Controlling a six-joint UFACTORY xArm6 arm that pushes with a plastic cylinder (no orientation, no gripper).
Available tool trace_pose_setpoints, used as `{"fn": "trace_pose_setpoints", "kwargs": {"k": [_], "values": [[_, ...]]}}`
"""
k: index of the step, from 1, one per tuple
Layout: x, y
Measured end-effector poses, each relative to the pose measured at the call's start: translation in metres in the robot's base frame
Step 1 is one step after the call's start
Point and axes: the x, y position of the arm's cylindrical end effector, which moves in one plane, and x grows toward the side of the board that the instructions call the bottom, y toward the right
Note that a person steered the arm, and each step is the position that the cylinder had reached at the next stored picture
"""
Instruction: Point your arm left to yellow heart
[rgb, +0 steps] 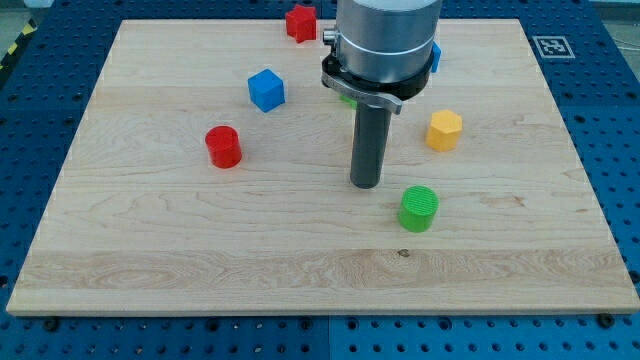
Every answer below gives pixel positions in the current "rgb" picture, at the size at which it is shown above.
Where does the blue block behind arm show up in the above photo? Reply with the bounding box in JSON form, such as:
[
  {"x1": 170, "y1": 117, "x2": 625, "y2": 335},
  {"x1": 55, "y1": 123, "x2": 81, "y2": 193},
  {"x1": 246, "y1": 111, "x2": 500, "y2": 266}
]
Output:
[{"x1": 431, "y1": 42, "x2": 442, "y2": 73}]

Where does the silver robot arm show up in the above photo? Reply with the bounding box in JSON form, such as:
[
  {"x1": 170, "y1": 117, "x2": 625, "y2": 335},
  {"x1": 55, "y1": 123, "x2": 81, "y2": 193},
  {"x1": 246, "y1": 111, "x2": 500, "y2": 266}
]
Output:
[{"x1": 322, "y1": 0, "x2": 442, "y2": 83}]

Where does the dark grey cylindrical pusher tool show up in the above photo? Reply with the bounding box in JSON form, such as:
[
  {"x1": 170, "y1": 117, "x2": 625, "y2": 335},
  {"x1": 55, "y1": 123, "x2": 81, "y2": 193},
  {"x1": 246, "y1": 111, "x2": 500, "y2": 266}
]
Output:
[{"x1": 350, "y1": 103, "x2": 391, "y2": 189}]

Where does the green block behind tool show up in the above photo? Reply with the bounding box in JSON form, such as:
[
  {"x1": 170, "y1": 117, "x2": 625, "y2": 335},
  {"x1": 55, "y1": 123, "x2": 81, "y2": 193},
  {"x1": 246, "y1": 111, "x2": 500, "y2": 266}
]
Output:
[{"x1": 339, "y1": 95, "x2": 357, "y2": 110}]

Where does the green cylinder block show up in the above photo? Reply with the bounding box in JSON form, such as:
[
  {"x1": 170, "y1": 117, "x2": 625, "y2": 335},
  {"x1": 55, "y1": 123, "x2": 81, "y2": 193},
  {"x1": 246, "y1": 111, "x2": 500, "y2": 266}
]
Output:
[{"x1": 398, "y1": 185, "x2": 439, "y2": 233}]

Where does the red cylinder block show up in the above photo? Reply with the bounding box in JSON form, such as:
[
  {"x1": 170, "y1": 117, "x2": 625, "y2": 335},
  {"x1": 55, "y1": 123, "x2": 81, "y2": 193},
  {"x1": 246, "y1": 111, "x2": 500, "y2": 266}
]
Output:
[{"x1": 205, "y1": 125, "x2": 242, "y2": 169}]

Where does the blue cube block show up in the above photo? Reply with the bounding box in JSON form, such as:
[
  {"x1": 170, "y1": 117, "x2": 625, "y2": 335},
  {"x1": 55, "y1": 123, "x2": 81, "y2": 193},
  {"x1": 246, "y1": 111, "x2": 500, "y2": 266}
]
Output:
[{"x1": 247, "y1": 69, "x2": 286, "y2": 113}]

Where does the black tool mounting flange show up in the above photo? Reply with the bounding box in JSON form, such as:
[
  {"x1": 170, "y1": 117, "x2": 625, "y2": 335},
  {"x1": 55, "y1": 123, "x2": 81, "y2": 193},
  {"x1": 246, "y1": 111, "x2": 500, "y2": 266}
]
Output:
[{"x1": 321, "y1": 54, "x2": 434, "y2": 115}]

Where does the wooden board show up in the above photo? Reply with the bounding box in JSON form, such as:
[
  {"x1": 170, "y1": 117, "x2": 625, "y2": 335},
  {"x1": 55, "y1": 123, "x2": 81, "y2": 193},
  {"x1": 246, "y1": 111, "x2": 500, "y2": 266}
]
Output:
[{"x1": 7, "y1": 19, "x2": 639, "y2": 316}]

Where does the yellow hexagon block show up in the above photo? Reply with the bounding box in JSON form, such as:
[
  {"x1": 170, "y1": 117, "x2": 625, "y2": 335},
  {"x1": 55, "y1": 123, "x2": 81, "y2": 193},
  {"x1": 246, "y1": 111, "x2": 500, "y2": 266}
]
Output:
[{"x1": 425, "y1": 109, "x2": 463, "y2": 152}]

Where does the red star block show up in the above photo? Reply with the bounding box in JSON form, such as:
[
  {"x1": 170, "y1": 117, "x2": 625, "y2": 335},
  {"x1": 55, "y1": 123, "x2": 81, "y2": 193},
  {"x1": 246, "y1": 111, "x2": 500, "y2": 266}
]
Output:
[{"x1": 285, "y1": 5, "x2": 317, "y2": 43}]

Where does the fiducial marker tag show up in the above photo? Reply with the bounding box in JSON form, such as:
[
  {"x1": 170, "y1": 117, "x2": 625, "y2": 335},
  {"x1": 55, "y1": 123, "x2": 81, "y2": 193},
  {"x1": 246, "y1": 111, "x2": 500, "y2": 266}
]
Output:
[{"x1": 533, "y1": 35, "x2": 575, "y2": 59}]

